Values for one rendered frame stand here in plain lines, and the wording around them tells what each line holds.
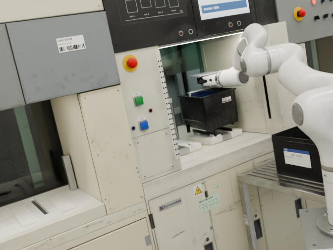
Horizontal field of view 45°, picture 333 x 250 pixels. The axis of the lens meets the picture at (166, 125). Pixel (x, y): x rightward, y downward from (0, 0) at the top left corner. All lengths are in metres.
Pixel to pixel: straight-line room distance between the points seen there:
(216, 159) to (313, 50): 1.39
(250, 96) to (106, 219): 0.99
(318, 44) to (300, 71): 1.68
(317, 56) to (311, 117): 1.86
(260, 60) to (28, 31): 0.80
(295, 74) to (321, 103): 0.21
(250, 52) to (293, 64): 0.18
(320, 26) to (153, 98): 1.05
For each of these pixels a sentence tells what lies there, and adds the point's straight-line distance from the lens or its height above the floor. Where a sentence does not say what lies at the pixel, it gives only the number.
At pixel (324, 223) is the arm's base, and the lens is 1.35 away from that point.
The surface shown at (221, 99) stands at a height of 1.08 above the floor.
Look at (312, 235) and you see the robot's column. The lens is 1.30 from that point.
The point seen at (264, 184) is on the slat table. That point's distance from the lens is 1.77.
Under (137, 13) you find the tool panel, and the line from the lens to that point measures 1.64.
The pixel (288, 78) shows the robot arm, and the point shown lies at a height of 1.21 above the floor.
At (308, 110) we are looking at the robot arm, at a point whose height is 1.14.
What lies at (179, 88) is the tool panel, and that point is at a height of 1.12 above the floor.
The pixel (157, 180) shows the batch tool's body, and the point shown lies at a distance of 1.68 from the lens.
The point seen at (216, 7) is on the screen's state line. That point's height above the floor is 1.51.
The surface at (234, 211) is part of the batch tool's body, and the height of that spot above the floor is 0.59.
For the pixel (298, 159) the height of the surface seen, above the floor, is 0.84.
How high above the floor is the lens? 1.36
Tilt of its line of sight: 10 degrees down
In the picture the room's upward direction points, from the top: 11 degrees counter-clockwise
